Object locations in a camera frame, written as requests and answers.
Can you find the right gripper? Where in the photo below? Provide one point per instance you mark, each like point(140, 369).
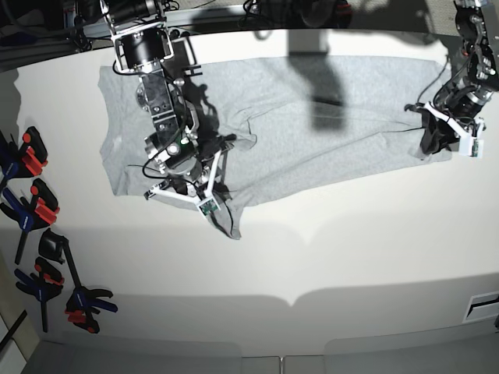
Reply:
point(194, 180)

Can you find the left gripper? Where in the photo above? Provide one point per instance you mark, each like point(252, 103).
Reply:
point(454, 112)

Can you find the grey T-shirt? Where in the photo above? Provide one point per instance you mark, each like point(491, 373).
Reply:
point(304, 121)

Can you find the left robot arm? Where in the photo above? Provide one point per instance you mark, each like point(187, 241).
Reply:
point(477, 25)

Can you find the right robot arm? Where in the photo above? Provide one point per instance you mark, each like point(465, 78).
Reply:
point(186, 158)

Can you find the blue red clamp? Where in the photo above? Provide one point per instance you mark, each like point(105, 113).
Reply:
point(38, 213)
point(24, 161)

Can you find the long black bar clamp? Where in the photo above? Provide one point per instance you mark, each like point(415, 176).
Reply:
point(83, 304)

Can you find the top blue red clamp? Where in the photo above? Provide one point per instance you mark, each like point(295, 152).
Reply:
point(24, 161)

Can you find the lower left blue clamp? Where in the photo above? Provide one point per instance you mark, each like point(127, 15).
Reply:
point(45, 284)

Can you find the white floor vent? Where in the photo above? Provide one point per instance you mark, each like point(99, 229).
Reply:
point(481, 307)

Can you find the black strip at corner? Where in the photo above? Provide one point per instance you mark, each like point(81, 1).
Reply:
point(12, 330)

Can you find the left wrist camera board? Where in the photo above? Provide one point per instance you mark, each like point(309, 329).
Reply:
point(471, 147)

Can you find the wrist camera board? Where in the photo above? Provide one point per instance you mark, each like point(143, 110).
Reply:
point(471, 147)
point(208, 206)

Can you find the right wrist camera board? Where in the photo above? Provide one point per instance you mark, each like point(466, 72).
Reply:
point(208, 206)

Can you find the aluminium rail frame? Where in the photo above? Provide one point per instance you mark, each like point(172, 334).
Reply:
point(27, 53)

